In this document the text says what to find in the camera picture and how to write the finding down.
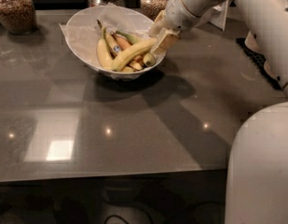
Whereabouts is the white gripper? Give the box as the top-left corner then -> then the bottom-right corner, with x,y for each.
148,0 -> 216,55

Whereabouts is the large top yellow banana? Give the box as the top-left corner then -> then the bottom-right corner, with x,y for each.
112,38 -> 157,71

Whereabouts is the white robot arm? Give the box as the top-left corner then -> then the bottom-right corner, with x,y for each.
149,0 -> 288,224

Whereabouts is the green-tipped right banana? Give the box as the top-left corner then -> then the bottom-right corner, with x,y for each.
116,31 -> 156,66

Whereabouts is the orange-tinted middle banana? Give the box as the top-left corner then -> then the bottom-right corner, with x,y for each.
111,33 -> 143,71

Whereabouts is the banana with blue sticker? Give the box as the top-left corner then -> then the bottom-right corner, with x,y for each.
97,21 -> 137,72

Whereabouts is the left yellow banana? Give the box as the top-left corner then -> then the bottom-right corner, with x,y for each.
97,27 -> 113,70

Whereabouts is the white oval bowl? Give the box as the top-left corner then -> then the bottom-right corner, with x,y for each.
62,6 -> 165,80

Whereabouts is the white paper bowl liner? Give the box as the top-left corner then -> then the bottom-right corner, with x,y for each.
61,6 -> 166,80

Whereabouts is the right glass jar of grains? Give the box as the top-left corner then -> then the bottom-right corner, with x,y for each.
138,0 -> 174,21

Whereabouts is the glass jar of grains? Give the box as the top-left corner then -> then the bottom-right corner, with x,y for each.
0,0 -> 37,35
138,0 -> 174,21

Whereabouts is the white folded card stand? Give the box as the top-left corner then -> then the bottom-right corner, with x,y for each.
210,0 -> 229,31

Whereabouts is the black mesh mat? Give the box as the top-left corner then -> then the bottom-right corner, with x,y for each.
236,38 -> 281,91

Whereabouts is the left glass jar of grains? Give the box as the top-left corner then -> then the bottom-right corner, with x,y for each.
0,0 -> 37,35

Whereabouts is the black floor cable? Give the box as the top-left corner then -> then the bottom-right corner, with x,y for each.
103,214 -> 132,224

